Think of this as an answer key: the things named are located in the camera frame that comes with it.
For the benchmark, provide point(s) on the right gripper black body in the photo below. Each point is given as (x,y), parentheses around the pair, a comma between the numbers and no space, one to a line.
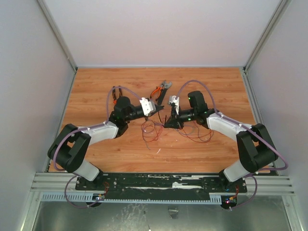
(174,118)

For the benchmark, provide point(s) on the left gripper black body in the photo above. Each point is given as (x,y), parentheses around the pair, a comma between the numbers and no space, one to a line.
(148,115)

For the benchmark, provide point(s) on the black zip tie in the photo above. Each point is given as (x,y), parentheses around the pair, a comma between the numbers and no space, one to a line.
(162,119)

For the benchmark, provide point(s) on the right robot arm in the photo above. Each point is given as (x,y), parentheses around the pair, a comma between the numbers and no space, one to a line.
(255,147)

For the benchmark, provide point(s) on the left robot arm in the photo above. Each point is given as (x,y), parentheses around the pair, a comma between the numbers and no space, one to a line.
(70,146)

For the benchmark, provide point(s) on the small orange needle-nose pliers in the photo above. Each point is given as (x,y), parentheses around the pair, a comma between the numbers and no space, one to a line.
(157,91)

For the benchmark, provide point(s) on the black adjustable wrench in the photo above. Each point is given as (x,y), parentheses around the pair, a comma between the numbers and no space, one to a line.
(165,87)

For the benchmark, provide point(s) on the large orange black pliers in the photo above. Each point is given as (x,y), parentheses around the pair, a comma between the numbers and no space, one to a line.
(114,95)

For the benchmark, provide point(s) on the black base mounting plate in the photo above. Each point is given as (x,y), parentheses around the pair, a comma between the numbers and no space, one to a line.
(161,186)

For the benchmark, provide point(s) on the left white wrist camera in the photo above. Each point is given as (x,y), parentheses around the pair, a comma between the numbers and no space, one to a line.
(147,105)

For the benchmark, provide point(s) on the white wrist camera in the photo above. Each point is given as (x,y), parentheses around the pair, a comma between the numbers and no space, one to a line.
(175,102)
(147,105)

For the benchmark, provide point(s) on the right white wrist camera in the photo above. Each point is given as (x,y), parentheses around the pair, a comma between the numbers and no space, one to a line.
(175,102)

